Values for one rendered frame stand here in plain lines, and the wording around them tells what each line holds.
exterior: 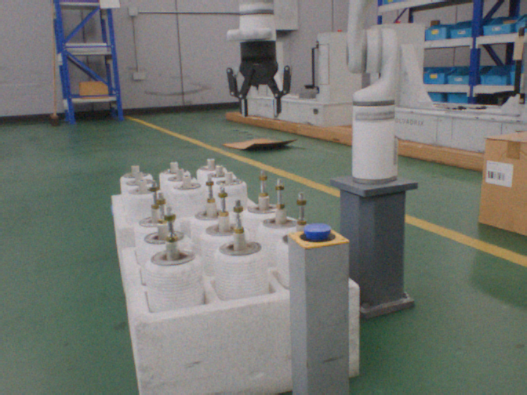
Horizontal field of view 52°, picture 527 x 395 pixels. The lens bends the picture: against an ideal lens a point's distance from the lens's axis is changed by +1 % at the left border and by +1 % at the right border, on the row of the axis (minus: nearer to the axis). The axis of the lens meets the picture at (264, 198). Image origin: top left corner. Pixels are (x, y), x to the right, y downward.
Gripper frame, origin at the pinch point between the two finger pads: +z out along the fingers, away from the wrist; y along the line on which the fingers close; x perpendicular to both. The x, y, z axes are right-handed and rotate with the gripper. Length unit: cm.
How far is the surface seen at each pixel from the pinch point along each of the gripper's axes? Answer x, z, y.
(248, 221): 3.7, 23.8, 2.8
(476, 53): -557, -14, -107
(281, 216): 11.0, 20.3, -6.4
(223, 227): 17.3, 21.1, 3.9
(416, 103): -251, 17, -37
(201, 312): 37.3, 29.2, 1.2
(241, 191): -24.8, 23.9, 12.7
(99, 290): -5, 47, 47
